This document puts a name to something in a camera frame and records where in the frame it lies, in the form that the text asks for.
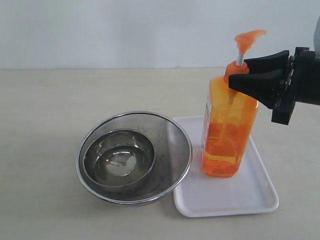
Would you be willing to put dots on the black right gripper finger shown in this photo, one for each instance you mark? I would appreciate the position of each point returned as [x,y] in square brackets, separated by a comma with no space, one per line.
[260,65]
[264,87]

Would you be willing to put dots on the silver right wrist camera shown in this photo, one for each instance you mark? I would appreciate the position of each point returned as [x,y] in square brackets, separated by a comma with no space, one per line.
[316,39]

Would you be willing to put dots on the white plastic tray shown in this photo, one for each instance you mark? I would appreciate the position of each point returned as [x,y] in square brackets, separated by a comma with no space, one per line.
[250,191]

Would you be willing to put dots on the orange pump soap bottle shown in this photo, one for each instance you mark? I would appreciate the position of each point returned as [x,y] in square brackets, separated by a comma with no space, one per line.
[229,116]

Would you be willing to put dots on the steel mesh colander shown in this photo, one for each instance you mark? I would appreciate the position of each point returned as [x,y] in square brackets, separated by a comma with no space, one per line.
[173,151]

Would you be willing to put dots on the small stainless steel bowl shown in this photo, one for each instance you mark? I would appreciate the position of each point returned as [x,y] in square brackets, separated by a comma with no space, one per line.
[119,160]

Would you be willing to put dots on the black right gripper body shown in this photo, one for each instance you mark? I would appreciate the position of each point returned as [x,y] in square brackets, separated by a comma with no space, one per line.
[301,84]

